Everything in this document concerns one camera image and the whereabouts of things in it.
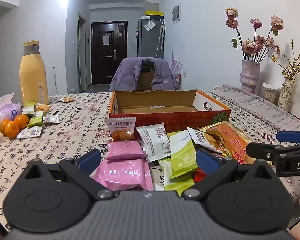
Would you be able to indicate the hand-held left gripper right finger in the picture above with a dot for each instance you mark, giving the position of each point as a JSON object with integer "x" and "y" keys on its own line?
{"x": 207, "y": 161}

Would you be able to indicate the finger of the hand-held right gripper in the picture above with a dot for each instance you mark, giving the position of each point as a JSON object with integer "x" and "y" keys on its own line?
{"x": 290, "y": 136}
{"x": 262, "y": 151}

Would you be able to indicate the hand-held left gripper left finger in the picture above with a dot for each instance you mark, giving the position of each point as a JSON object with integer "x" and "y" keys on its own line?
{"x": 90, "y": 161}

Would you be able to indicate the red snack packet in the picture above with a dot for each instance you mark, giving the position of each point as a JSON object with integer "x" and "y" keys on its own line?
{"x": 199, "y": 176}

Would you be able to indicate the white orange cracker packet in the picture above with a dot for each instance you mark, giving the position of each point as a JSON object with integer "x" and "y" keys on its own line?
{"x": 207, "y": 140}
{"x": 120, "y": 130}

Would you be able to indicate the long orange snack packet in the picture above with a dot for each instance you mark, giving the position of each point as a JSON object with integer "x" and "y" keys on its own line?
{"x": 232, "y": 140}

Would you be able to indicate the small pink snack packet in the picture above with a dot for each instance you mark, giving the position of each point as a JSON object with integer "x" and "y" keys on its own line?
{"x": 125, "y": 150}

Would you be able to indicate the large pink snack packet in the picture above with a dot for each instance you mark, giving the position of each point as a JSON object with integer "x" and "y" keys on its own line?
{"x": 125, "y": 173}

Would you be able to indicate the white labelled snack packet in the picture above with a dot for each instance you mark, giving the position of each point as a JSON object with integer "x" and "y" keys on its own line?
{"x": 155, "y": 142}

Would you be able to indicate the orange red cardboard box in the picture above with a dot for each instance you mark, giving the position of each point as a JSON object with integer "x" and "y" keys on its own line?
{"x": 165, "y": 100}

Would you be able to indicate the patterned slim vase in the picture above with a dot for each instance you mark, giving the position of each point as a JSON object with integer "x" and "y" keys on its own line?
{"x": 285, "y": 95}

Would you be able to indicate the folded pink grey quilt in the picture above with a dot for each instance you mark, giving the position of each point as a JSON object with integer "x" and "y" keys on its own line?
{"x": 252, "y": 107}

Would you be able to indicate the clear storage jar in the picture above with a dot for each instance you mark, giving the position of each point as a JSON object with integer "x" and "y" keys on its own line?
{"x": 270, "y": 95}

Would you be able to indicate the silver white snack packet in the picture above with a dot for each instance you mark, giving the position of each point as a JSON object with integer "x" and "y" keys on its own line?
{"x": 51, "y": 119}

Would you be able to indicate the small wrapped orange snack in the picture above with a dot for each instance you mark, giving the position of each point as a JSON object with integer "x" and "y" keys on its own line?
{"x": 67, "y": 100}

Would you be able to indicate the small orange snack packet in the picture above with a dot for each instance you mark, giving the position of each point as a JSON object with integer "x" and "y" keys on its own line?
{"x": 43, "y": 107}

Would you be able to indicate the yellow flower branches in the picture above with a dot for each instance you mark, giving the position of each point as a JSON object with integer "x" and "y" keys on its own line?
{"x": 293, "y": 65}

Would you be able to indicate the pink textured vase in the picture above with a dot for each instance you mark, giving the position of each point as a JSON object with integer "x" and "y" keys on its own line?
{"x": 250, "y": 76}

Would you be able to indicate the orange mandarin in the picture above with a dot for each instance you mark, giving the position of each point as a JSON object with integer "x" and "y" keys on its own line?
{"x": 3, "y": 127}
{"x": 22, "y": 121}
{"x": 12, "y": 130}

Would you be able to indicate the green white snack packet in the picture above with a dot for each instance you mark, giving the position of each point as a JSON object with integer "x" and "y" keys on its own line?
{"x": 28, "y": 108}

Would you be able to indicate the purple puffer jacket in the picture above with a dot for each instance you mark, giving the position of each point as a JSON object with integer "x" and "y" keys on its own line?
{"x": 125, "y": 77}

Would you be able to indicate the wooden chair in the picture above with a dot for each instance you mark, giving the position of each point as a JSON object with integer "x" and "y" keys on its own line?
{"x": 145, "y": 82}

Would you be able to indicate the purple plastic bag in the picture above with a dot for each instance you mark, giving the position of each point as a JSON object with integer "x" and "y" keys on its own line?
{"x": 7, "y": 111}

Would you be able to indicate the dark entrance door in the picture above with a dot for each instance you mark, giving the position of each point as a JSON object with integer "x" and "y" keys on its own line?
{"x": 115, "y": 67}

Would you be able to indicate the yellow bottle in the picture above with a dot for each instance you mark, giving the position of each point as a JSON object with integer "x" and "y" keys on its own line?
{"x": 32, "y": 80}

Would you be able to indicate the pink paper fan decoration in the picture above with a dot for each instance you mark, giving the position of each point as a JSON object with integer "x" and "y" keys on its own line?
{"x": 175, "y": 63}

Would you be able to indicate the white tissue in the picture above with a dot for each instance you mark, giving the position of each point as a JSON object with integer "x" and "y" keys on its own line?
{"x": 3, "y": 100}

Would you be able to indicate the interior glass door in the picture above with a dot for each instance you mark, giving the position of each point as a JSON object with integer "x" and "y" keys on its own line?
{"x": 82, "y": 55}

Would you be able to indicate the dried pink roses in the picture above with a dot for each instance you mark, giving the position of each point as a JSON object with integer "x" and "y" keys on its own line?
{"x": 256, "y": 23}

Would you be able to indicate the white paper notice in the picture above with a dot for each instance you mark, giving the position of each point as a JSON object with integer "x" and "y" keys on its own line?
{"x": 106, "y": 40}

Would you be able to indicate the grey refrigerator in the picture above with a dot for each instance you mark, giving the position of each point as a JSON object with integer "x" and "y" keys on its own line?
{"x": 150, "y": 42}

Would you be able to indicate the white folded umbrella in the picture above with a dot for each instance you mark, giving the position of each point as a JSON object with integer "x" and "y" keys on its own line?
{"x": 160, "y": 35}

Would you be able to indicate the clear plastic bag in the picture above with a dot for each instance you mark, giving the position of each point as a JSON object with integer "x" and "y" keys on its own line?
{"x": 149, "y": 25}

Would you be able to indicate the small white box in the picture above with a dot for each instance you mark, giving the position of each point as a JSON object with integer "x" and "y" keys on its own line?
{"x": 145, "y": 17}

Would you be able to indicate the yellow box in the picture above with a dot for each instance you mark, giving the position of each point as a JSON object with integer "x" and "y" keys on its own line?
{"x": 153, "y": 13}

